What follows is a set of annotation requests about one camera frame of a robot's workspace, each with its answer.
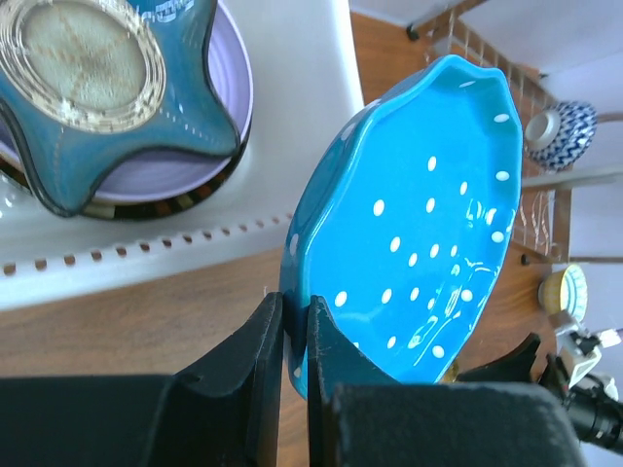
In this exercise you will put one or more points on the blue zigzag bowl in rack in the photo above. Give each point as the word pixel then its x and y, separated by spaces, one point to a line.
pixel 560 134

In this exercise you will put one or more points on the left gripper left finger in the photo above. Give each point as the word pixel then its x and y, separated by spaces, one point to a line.
pixel 222 410

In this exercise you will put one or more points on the white plastic bin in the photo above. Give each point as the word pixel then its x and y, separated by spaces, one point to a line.
pixel 306 87

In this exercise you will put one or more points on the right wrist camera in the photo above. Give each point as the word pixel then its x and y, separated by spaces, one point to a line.
pixel 579 349

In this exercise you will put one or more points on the teal star-shaped plate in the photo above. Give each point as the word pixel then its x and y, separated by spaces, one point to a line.
pixel 97 97

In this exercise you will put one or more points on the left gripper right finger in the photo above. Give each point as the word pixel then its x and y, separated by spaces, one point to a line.
pixel 359 416

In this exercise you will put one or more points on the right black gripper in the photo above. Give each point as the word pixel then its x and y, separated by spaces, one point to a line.
pixel 595 416

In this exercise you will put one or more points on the steel two-tier dish rack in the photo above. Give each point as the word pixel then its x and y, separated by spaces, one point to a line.
pixel 542 226

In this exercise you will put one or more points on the blue yellow patterned bowl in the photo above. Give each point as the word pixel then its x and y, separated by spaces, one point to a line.
pixel 565 290

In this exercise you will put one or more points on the lilac plastic plate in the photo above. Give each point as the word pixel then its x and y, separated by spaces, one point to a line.
pixel 194 146

